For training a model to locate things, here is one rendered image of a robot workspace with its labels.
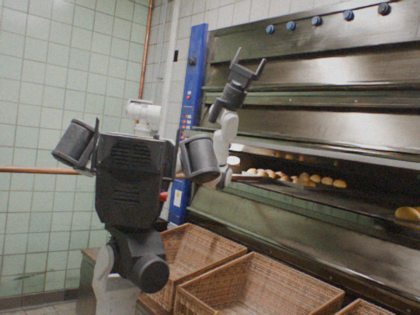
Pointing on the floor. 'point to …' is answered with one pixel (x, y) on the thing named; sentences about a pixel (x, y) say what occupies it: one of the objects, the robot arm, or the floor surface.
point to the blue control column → (197, 31)
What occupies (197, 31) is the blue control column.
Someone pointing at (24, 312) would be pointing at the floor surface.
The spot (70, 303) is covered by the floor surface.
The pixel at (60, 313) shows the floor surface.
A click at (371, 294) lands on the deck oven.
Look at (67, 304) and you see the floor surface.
